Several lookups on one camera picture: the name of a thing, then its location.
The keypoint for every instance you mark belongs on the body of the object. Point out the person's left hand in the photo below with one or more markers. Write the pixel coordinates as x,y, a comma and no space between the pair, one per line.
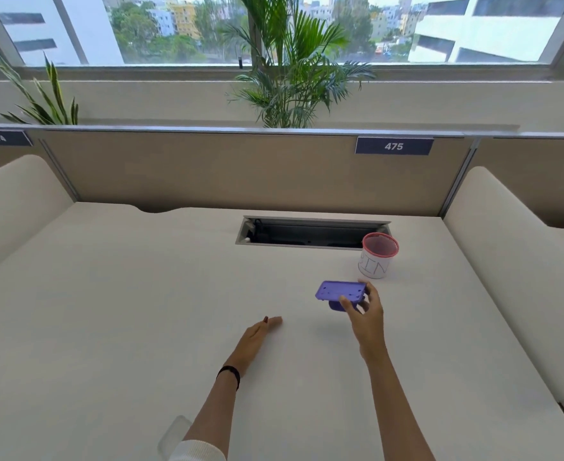
251,341

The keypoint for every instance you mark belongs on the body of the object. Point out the person's right hand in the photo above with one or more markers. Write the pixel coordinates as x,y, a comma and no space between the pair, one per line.
368,326

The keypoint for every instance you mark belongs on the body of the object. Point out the person's right thumb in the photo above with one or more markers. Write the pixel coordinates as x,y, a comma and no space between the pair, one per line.
348,307

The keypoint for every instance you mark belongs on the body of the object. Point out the person's left fingers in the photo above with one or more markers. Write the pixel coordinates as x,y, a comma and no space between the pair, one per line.
268,322

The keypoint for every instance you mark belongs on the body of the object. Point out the purple plastic block with holes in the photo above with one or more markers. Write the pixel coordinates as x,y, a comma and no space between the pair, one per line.
339,292

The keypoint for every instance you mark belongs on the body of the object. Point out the person's right forearm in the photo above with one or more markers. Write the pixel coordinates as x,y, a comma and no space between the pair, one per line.
395,408

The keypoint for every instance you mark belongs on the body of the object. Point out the person's left forearm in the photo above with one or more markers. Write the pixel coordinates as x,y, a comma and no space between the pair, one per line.
210,412

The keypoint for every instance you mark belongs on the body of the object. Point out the white cup with pink rim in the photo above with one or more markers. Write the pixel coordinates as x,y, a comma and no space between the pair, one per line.
379,256

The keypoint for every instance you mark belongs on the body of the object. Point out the black wristband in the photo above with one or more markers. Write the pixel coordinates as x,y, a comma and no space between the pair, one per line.
230,373

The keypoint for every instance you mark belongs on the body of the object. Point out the white sleeve cuff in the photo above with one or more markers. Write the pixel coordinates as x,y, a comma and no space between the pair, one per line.
198,451

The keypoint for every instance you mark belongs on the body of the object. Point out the beige desk partition panel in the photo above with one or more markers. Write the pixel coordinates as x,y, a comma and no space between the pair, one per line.
263,170

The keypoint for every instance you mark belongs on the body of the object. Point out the dark blue desk label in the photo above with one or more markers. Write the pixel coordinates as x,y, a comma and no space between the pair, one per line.
1,138
393,146

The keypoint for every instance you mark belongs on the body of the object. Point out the white side divider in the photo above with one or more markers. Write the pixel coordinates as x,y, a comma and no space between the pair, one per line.
10,206
522,264

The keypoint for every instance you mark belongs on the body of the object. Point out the tall green palm plant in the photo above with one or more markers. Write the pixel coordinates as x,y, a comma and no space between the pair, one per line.
294,67

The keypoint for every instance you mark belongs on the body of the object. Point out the green snake plant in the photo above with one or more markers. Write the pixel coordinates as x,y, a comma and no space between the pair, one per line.
42,98

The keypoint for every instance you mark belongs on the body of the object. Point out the window frame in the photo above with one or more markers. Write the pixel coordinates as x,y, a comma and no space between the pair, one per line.
282,71

